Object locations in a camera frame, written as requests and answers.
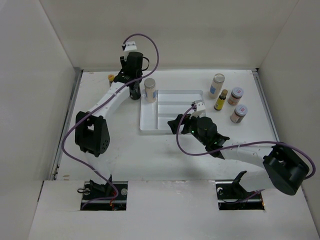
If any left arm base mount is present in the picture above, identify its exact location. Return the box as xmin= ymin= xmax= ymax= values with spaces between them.
xmin=77 ymin=180 xmax=128 ymax=211

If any white powder jar silver lid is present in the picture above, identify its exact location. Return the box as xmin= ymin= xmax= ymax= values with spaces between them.
xmin=144 ymin=78 xmax=157 ymax=103

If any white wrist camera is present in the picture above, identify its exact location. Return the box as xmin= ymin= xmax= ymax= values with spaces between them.
xmin=122 ymin=41 xmax=137 ymax=53
xmin=190 ymin=100 xmax=206 ymax=117

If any brown jar white lid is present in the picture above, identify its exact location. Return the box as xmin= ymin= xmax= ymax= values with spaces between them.
xmin=230 ymin=104 xmax=248 ymax=124
xmin=227 ymin=87 xmax=244 ymax=106

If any glass bottle black cap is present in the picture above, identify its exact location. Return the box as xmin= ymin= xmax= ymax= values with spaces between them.
xmin=129 ymin=81 xmax=141 ymax=101

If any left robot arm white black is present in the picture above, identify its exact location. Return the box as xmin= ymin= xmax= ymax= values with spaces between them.
xmin=74 ymin=51 xmax=146 ymax=200

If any tall white spice jar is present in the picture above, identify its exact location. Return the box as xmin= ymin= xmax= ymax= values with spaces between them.
xmin=209 ymin=73 xmax=225 ymax=99

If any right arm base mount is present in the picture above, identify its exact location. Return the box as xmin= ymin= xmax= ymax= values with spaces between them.
xmin=215 ymin=181 xmax=265 ymax=211

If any brown jar white lid front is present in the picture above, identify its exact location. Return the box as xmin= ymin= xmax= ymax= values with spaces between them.
xmin=230 ymin=104 xmax=248 ymax=124

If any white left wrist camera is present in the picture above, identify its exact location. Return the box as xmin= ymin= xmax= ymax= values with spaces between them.
xmin=122 ymin=41 xmax=137 ymax=53

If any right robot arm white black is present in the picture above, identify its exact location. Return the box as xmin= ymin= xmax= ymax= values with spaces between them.
xmin=167 ymin=114 xmax=310 ymax=198

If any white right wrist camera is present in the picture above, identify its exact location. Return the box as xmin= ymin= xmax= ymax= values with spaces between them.
xmin=190 ymin=100 xmax=206 ymax=117

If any white divided organizer tray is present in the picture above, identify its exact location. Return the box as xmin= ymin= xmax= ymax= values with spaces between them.
xmin=139 ymin=89 xmax=204 ymax=135

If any yellow cap sauce bottle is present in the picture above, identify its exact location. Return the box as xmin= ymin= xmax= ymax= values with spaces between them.
xmin=107 ymin=74 xmax=115 ymax=84

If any small yellow label bottle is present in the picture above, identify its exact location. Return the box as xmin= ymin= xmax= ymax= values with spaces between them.
xmin=214 ymin=89 xmax=228 ymax=111

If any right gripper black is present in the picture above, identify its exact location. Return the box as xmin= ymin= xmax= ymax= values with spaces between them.
xmin=168 ymin=110 xmax=209 ymax=146

